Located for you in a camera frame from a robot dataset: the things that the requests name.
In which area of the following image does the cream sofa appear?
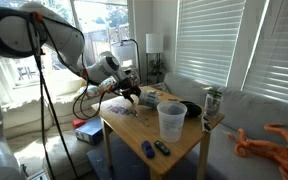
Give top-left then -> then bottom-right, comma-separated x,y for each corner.
3,78 -> 113,180

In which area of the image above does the wooden side table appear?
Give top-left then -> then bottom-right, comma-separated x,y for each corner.
91,85 -> 226,180

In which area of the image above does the orange plush squid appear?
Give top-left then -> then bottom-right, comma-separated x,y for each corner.
227,123 -> 288,180

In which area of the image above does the gray sofa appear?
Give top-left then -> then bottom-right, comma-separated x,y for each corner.
163,72 -> 288,180

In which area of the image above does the green toy car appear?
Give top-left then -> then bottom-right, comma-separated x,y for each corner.
154,140 -> 170,156

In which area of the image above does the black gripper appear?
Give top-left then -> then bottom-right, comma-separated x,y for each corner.
112,75 -> 141,100

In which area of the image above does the red box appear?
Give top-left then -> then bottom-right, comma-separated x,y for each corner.
72,118 -> 86,129

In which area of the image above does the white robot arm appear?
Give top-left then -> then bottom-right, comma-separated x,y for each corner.
0,2 -> 141,180

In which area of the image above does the floral cushion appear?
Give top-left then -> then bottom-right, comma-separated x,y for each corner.
73,84 -> 107,99

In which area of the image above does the black bowl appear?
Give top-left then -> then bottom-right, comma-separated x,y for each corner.
182,101 -> 202,117

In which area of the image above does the clear plastic cup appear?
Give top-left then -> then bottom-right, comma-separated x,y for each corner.
157,101 -> 187,142

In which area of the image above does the clear jar with plant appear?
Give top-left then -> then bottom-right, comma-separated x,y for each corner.
204,89 -> 222,118

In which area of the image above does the dark floor rug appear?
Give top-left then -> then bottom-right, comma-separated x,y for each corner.
87,138 -> 197,180

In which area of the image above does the silver metal cup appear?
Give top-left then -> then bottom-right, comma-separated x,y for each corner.
138,92 -> 160,107

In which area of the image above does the blue toy car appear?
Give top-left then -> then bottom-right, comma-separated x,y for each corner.
141,141 -> 155,158

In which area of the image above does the silver spoon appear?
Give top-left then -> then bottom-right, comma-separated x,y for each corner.
130,110 -> 149,126

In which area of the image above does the blue box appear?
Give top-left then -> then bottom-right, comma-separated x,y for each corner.
75,117 -> 103,145

